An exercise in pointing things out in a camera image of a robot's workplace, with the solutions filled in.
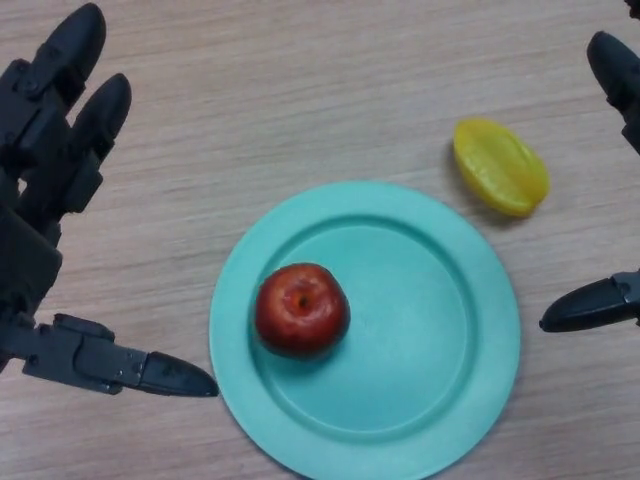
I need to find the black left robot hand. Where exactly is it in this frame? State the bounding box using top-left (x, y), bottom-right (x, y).
top-left (0, 2), bottom-right (220, 400)

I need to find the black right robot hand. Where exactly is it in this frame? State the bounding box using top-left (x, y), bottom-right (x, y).
top-left (538, 0), bottom-right (640, 334)

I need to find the red apple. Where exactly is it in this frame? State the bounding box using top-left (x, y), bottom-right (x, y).
top-left (255, 262), bottom-right (352, 360)

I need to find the yellow starfruit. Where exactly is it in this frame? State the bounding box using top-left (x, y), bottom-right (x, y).
top-left (452, 117), bottom-right (552, 219)

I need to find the green round plate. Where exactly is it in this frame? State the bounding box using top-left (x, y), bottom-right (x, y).
top-left (208, 181), bottom-right (521, 480)

